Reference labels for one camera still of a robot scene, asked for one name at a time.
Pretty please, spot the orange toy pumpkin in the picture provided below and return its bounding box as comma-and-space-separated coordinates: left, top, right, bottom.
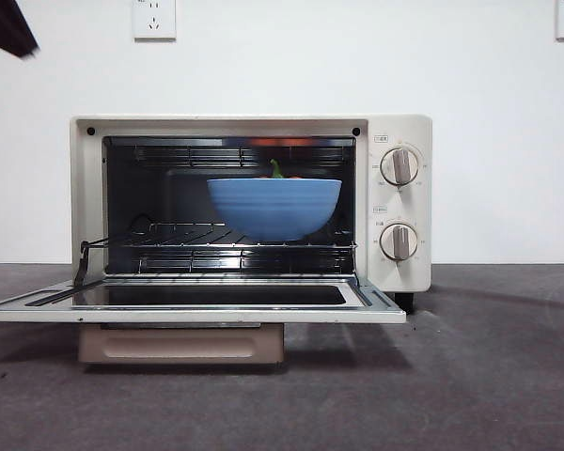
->
258, 158, 307, 181

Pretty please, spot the blue ribbed bowl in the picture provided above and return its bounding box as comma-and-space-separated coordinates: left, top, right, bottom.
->
206, 177, 344, 243

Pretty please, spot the oven door with beige handle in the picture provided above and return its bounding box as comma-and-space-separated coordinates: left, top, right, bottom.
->
0, 275, 408, 366

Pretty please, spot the beige temperature knob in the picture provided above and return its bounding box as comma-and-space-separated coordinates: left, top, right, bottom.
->
379, 147, 422, 188

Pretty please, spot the beige timer knob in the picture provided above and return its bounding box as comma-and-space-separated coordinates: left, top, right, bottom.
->
379, 223, 420, 262

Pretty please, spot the cream Toshiba toaster oven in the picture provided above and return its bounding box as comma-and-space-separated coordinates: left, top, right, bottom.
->
70, 114, 434, 314

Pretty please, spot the metal wire oven rack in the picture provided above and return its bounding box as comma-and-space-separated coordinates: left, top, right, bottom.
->
79, 219, 359, 251

